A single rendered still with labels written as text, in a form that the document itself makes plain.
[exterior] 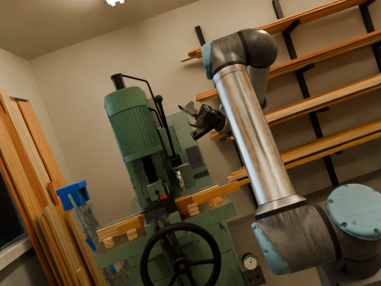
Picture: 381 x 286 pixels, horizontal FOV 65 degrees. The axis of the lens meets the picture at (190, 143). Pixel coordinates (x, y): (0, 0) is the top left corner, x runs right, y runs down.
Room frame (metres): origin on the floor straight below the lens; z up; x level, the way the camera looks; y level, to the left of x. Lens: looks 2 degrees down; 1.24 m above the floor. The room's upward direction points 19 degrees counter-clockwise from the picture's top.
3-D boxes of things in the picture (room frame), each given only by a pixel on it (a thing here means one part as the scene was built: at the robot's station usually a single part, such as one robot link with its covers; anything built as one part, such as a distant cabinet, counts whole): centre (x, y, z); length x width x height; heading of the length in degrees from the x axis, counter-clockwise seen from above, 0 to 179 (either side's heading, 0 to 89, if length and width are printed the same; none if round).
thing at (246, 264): (1.20, -0.07, 0.65); 0.06 x 0.04 x 0.08; 98
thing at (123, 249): (1.26, 0.22, 0.87); 0.61 x 0.30 x 0.06; 98
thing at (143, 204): (1.66, 0.26, 1.16); 0.22 x 0.22 x 0.72; 8
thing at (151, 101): (1.71, 0.13, 1.40); 0.10 x 0.06 x 0.16; 8
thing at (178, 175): (1.52, 0.11, 1.02); 0.12 x 0.03 x 0.12; 8
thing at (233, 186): (1.38, 0.15, 0.92); 0.60 x 0.02 x 0.04; 98
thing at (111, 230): (1.39, 0.24, 0.92); 0.60 x 0.02 x 0.05; 98
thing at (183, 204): (1.29, 0.19, 0.93); 0.25 x 0.01 x 0.07; 98
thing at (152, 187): (1.39, 0.22, 1.03); 0.14 x 0.07 x 0.09; 8
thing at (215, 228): (1.31, 0.21, 0.82); 0.40 x 0.21 x 0.04; 98
